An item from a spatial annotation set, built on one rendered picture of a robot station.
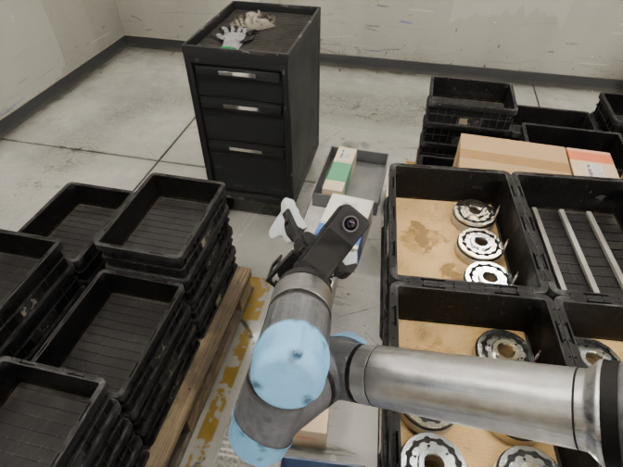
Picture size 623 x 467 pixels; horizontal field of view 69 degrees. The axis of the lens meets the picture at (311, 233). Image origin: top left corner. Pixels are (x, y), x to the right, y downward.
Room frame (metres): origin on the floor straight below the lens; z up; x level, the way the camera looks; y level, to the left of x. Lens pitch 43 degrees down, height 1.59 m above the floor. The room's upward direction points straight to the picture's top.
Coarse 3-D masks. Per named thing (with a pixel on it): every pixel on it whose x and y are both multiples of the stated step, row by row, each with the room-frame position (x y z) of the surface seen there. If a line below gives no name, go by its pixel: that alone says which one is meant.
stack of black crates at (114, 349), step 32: (96, 288) 0.94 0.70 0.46; (128, 288) 0.98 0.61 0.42; (160, 288) 0.95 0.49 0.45; (64, 320) 0.80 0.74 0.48; (96, 320) 0.88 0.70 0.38; (128, 320) 0.88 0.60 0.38; (160, 320) 0.80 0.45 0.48; (64, 352) 0.74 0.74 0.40; (96, 352) 0.75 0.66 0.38; (128, 352) 0.76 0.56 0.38; (160, 352) 0.74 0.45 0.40; (192, 352) 0.89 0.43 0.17; (128, 384) 0.59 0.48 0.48; (160, 384) 0.69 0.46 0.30; (128, 416) 0.56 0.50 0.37; (160, 416) 0.65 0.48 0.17
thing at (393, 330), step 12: (396, 288) 0.55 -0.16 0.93; (408, 288) 0.55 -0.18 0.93; (420, 288) 0.55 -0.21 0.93; (432, 288) 0.55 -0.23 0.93; (444, 288) 0.55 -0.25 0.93; (456, 288) 0.55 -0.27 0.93; (468, 288) 0.55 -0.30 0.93; (480, 288) 0.55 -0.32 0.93; (396, 300) 0.52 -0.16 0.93; (540, 300) 0.52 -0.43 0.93; (552, 300) 0.52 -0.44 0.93; (396, 312) 0.49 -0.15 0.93; (552, 312) 0.49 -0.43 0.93; (396, 324) 0.47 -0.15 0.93; (552, 324) 0.47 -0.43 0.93; (396, 336) 0.44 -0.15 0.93; (564, 336) 0.44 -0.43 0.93; (564, 348) 0.42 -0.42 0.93; (564, 360) 0.40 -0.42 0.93; (396, 420) 0.30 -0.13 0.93; (396, 432) 0.29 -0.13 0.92; (396, 444) 0.27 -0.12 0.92; (396, 456) 0.25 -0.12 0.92
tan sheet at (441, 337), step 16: (400, 320) 0.55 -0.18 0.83; (400, 336) 0.51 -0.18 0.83; (416, 336) 0.51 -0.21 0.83; (432, 336) 0.51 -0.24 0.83; (448, 336) 0.51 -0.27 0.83; (464, 336) 0.51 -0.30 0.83; (448, 352) 0.47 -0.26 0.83; (464, 352) 0.47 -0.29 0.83; (400, 432) 0.32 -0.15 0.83; (448, 432) 0.32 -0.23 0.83; (464, 432) 0.32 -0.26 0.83; (480, 432) 0.32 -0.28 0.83; (464, 448) 0.29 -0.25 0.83; (480, 448) 0.29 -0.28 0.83; (496, 448) 0.29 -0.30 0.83; (544, 448) 0.29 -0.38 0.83; (432, 464) 0.27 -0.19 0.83; (480, 464) 0.27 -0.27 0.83
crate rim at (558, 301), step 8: (560, 296) 0.53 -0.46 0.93; (560, 304) 0.51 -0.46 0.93; (576, 304) 0.52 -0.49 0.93; (584, 304) 0.51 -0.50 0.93; (592, 304) 0.51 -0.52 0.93; (600, 304) 0.51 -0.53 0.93; (608, 304) 0.51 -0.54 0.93; (616, 304) 0.51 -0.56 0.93; (560, 312) 0.49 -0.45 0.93; (560, 320) 0.48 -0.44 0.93; (568, 328) 0.46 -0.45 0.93; (568, 336) 0.44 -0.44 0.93; (568, 344) 0.43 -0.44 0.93; (576, 344) 0.43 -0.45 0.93; (576, 352) 0.41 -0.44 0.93; (576, 360) 0.40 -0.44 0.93
